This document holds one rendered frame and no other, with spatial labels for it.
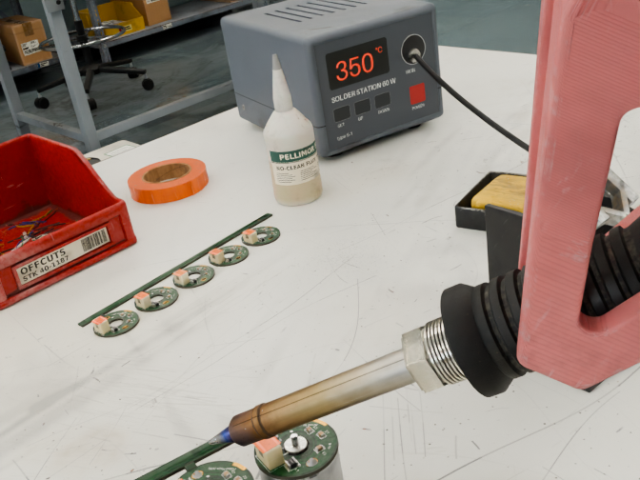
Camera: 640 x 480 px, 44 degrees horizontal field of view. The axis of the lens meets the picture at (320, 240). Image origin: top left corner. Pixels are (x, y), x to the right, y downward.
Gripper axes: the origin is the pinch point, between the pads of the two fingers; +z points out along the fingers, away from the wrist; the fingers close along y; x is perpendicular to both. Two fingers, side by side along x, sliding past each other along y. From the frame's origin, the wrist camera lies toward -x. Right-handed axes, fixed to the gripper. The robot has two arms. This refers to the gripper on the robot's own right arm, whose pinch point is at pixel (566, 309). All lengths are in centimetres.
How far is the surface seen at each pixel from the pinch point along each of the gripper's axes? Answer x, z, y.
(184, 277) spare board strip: -12.0, 20.0, -22.0
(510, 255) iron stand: 2.5, 8.0, -16.8
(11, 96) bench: -143, 147, -250
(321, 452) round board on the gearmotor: -2.9, 8.8, -2.4
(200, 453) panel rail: -6.1, 10.5, -2.2
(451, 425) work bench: 2.4, 13.1, -10.9
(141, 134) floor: -94, 149, -264
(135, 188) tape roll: -19.7, 23.4, -33.9
